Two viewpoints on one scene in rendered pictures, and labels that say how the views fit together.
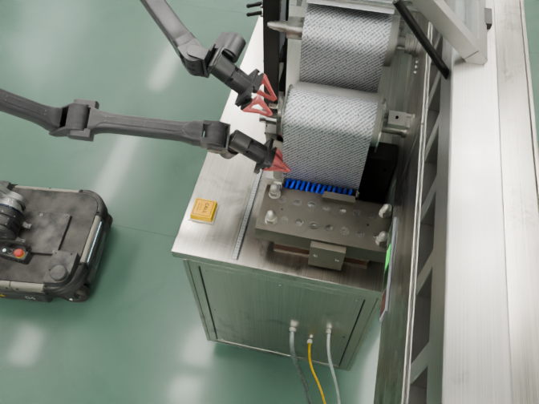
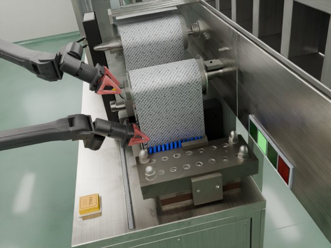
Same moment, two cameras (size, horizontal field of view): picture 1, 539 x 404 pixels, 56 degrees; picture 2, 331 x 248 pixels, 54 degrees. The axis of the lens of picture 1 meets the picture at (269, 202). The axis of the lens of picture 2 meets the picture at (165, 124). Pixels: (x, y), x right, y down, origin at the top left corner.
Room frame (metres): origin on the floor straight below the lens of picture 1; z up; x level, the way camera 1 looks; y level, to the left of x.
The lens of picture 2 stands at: (-0.01, 0.18, 1.75)
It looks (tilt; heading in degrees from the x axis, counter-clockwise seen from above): 33 degrees down; 341
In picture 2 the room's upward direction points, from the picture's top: 9 degrees counter-clockwise
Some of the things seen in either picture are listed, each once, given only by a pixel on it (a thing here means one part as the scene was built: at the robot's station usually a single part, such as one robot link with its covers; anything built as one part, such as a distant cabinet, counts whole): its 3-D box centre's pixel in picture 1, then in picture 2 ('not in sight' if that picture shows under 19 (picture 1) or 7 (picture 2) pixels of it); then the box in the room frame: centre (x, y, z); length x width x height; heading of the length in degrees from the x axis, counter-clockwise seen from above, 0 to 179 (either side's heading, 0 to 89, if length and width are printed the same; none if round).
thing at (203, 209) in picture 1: (204, 209); (89, 203); (0.89, 0.21, 0.91); 0.07 x 0.07 x 0.02; 78
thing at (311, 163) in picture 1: (322, 167); (172, 125); (0.91, -0.15, 1.10); 0.23 x 0.01 x 0.18; 78
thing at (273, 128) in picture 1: (275, 146); (129, 132); (1.04, -0.02, 1.05); 0.06 x 0.05 x 0.31; 78
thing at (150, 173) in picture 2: (270, 216); (149, 171); (0.78, 0.00, 1.05); 0.04 x 0.04 x 0.04
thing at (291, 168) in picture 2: (387, 268); (268, 148); (0.55, -0.28, 1.18); 0.25 x 0.01 x 0.07; 168
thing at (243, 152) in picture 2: (383, 236); (243, 151); (0.71, -0.32, 1.05); 0.04 x 0.04 x 0.04
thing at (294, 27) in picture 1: (297, 28); (115, 44); (1.25, -0.08, 1.33); 0.06 x 0.06 x 0.06; 78
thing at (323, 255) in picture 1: (326, 256); (207, 189); (0.69, -0.17, 0.96); 0.10 x 0.03 x 0.11; 78
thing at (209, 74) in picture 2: (393, 127); (211, 73); (0.93, -0.34, 1.25); 0.07 x 0.04 x 0.04; 78
